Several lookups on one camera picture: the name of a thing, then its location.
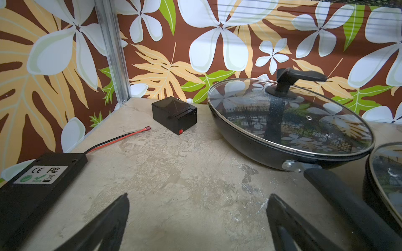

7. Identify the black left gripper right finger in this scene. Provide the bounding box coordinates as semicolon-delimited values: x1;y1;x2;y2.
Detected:
266;193;341;251

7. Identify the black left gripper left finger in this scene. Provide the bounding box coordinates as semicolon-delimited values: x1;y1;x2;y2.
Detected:
56;193;130;251

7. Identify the glass lid with steel rim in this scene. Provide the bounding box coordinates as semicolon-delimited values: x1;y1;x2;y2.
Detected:
369;142;402;226

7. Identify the glass lid on back pan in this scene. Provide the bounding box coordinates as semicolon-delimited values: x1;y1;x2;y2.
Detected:
208;68;375;158

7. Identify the black back frying pan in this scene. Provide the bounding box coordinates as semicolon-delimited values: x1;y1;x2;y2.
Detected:
209;106;402;251

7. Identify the black frying pan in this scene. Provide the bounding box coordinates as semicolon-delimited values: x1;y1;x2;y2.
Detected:
209;106;402;251
362;159;402;236

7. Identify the black front frying pan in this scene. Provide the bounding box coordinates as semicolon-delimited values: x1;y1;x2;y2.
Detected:
362;159;402;236

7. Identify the black power adapter brick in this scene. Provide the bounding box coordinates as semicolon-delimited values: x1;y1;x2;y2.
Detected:
1;153;88;251

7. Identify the small black battery box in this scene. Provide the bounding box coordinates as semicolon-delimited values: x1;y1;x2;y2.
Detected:
151;96;197;135

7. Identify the red black adapter cable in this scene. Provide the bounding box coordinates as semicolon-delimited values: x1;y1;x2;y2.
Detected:
84;125;151;155

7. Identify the aluminium frame post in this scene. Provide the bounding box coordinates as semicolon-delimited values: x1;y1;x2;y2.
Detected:
94;0;130;106

